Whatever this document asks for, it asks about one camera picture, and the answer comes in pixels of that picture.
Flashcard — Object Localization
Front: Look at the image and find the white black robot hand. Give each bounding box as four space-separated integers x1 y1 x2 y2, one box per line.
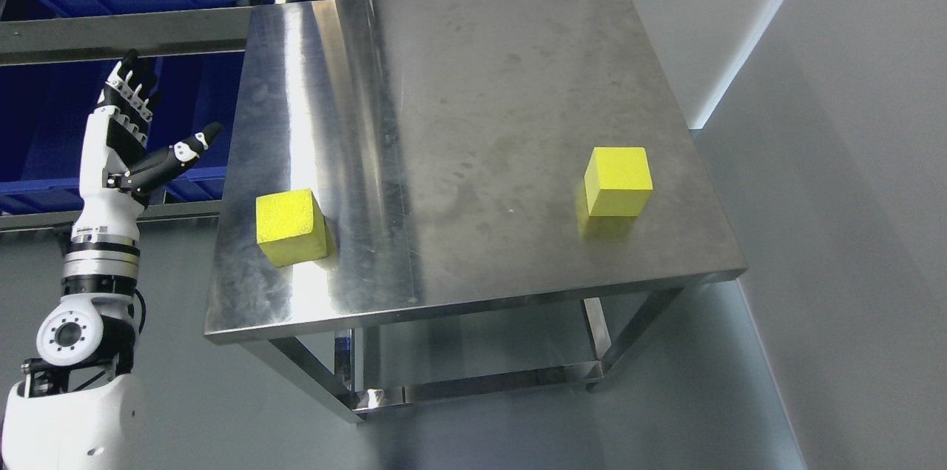
73 49 223 244

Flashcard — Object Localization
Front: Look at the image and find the yellow foam block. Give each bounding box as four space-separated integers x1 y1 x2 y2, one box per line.
583 147 654 218
255 189 329 268

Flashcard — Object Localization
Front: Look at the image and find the stainless steel table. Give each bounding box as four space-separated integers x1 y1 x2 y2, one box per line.
204 0 747 423

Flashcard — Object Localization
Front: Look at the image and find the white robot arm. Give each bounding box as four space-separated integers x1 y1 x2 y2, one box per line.
2 224 146 469

